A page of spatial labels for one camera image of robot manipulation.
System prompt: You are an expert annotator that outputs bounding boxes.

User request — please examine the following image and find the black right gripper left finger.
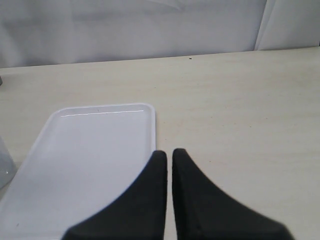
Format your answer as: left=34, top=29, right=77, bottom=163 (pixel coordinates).
left=62, top=150, right=167, bottom=240

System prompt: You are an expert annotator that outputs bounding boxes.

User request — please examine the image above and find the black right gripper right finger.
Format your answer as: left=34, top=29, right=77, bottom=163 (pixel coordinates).
left=172, top=148, right=294, bottom=240

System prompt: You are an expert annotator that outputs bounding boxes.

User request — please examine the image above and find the clear plastic container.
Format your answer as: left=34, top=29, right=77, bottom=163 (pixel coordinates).
left=0, top=138, right=17, bottom=189

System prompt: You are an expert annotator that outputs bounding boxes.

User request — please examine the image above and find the white plastic tray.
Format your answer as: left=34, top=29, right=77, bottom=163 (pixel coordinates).
left=0, top=103, right=156, bottom=240

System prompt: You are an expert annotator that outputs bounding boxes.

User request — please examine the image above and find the white backdrop cloth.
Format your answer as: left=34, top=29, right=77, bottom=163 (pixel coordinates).
left=0, top=0, right=320, bottom=68

